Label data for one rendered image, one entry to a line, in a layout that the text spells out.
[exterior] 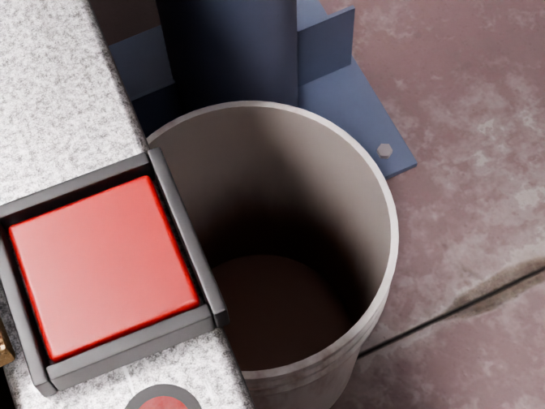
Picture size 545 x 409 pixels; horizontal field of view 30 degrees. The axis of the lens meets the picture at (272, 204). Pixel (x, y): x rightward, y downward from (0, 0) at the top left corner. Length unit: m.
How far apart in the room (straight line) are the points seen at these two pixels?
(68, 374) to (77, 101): 0.13
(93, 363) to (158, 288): 0.04
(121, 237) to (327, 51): 1.08
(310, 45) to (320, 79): 0.10
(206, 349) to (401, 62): 1.18
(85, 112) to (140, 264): 0.08
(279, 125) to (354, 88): 0.42
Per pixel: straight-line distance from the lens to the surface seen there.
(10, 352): 0.39
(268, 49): 1.23
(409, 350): 1.36
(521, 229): 1.44
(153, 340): 0.38
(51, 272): 0.40
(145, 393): 0.39
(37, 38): 0.47
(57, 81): 0.46
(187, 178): 1.16
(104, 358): 0.38
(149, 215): 0.40
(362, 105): 1.49
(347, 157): 1.07
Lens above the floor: 1.29
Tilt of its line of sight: 65 degrees down
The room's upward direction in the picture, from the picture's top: 4 degrees counter-clockwise
